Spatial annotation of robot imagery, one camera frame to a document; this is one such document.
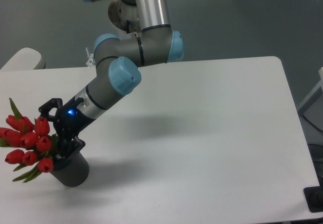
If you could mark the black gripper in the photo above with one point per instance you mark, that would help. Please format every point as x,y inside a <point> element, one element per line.
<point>68,122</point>

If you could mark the red tulip bouquet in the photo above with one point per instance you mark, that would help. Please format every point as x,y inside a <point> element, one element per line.
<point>31,143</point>

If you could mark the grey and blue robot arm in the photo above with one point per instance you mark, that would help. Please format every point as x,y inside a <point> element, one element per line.
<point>117,63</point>

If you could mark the dark grey ribbed vase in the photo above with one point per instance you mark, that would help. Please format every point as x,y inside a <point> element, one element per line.
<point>71,172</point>

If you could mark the white chair armrest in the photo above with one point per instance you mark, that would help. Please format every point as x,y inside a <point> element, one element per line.
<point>25,59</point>

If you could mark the white furniture edge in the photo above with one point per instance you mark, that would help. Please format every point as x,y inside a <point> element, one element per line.
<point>314,94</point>

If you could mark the white metal base frame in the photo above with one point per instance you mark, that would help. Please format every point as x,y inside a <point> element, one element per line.
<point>90,58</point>

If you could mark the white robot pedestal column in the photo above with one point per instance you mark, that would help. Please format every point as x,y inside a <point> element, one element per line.
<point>125,18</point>

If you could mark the black cable grommet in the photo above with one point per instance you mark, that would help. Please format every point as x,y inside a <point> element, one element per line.
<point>313,196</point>

